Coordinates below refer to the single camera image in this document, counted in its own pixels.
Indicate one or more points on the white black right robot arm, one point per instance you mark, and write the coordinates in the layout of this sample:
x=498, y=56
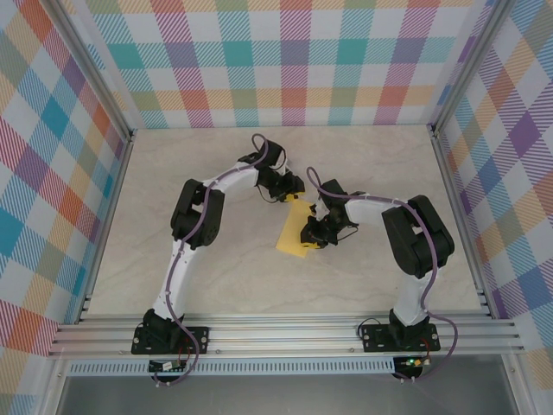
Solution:
x=367, y=212

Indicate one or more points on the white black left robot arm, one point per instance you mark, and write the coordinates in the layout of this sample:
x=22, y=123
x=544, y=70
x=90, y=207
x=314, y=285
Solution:
x=183, y=276

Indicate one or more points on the circuit board with green light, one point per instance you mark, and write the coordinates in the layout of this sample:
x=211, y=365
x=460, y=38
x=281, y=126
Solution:
x=412, y=362

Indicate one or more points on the black circuit board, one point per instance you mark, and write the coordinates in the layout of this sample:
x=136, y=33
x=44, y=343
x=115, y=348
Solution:
x=166, y=366

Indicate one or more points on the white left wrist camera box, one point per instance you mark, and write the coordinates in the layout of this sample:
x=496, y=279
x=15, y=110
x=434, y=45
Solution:
x=283, y=170

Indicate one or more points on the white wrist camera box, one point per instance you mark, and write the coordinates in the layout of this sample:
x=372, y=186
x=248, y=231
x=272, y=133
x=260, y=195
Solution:
x=319, y=212
x=283, y=170

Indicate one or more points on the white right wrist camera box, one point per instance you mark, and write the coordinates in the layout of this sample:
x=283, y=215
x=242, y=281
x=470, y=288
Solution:
x=319, y=212

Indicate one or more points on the aluminium slotted base rail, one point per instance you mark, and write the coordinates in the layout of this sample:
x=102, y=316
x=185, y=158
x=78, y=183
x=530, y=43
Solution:
x=281, y=337

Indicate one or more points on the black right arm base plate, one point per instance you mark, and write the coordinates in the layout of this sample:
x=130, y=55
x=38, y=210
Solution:
x=371, y=341

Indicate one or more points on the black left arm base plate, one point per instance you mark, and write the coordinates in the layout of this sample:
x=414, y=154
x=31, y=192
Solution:
x=204, y=333

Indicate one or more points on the aluminium side rail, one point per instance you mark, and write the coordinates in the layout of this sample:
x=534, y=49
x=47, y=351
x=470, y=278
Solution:
x=461, y=225
x=106, y=225

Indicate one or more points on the aluminium frame post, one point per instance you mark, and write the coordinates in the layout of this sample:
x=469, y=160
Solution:
x=468, y=65
x=93, y=73

